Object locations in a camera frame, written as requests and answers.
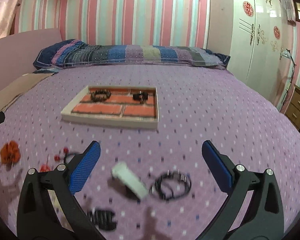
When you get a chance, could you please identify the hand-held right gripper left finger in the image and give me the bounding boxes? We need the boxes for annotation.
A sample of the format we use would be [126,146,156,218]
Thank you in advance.
[16,140,108,240]

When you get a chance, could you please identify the black hair tie red beads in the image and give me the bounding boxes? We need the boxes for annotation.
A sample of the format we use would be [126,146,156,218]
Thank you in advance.
[40,148,82,173]

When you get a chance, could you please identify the black cord bracelet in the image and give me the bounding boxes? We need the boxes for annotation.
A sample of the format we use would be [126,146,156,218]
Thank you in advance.
[150,170,192,201]

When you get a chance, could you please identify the white tray with brick lining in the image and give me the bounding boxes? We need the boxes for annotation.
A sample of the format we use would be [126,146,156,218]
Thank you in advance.
[61,85,159,130]

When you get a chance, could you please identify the black claw hair clip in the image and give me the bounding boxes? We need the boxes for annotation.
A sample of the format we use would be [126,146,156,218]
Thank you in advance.
[87,209,117,230]

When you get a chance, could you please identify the patchwork pillow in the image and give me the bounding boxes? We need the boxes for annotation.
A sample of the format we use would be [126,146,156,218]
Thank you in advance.
[33,39,231,70]

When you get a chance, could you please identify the beige cloth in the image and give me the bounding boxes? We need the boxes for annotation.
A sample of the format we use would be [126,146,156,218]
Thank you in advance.
[0,73,54,113]

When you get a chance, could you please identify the white link watch band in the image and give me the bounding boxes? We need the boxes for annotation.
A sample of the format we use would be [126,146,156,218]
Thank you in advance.
[112,162,148,200]

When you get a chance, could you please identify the pink headboard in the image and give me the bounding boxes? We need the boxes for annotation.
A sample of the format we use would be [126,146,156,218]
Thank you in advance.
[0,28,63,98]

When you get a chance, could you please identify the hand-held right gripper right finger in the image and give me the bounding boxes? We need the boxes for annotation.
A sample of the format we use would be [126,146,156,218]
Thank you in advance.
[201,140,285,240]

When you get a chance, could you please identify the striped window curtain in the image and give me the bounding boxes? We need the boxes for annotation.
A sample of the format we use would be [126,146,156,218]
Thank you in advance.
[281,0,297,26]

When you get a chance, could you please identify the white wardrobe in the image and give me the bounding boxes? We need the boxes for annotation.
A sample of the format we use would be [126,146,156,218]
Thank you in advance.
[207,0,294,110]

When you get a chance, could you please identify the dark looped hair tie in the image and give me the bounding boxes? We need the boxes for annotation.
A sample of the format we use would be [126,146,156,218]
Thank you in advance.
[132,90,148,103]

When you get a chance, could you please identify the brown bead bracelet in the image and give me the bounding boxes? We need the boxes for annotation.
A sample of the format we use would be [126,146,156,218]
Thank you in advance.
[90,89,112,102]

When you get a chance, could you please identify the purple diamond bedspread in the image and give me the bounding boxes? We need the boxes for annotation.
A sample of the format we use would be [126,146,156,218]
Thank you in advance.
[0,64,300,240]

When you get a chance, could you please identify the orange scrunchie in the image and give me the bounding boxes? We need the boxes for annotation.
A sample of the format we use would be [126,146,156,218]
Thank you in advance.
[0,141,21,165]

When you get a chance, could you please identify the desk lamp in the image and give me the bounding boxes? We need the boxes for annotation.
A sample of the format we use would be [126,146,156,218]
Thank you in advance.
[280,49,297,105]

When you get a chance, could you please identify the wooden nightstand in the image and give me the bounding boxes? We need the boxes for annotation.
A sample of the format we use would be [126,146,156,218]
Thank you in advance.
[285,84,300,130]

